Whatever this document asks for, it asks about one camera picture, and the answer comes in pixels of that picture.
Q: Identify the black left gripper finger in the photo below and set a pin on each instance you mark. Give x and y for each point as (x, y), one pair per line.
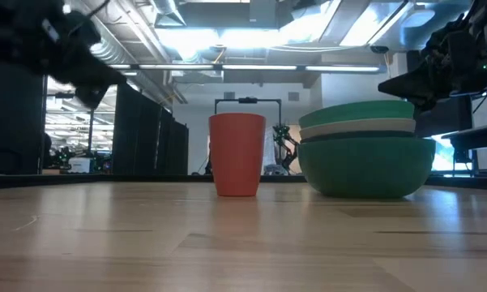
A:
(91, 97)
(101, 75)

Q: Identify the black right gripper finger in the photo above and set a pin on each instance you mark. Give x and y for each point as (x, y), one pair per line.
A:
(409, 87)

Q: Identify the small green bowl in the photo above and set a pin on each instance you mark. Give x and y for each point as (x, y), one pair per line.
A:
(356, 111)

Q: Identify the white bowl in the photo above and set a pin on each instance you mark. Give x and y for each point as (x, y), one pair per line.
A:
(356, 127)

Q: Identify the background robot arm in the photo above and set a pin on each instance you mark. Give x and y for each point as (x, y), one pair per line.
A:
(285, 146)

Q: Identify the dark monitor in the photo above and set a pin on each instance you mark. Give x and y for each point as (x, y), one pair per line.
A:
(443, 117)

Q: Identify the white box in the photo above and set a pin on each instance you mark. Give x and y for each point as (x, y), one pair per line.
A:
(79, 164)

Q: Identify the black partition panel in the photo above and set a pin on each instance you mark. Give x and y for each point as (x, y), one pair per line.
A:
(150, 134)

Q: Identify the black desk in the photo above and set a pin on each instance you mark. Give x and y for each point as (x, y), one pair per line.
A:
(476, 138)

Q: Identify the large green bowl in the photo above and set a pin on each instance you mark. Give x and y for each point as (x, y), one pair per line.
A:
(366, 166)

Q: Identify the overhead light bar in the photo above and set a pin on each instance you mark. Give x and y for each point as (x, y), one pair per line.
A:
(247, 67)

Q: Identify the orange plastic cup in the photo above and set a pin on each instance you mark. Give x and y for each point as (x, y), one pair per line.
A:
(237, 154)

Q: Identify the ceiling security camera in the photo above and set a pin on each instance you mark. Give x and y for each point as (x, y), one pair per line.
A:
(379, 49)

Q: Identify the black table edge rail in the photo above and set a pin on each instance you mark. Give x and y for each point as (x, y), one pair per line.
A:
(105, 180)

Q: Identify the black camera stand frame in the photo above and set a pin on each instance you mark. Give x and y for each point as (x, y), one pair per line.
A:
(247, 100)

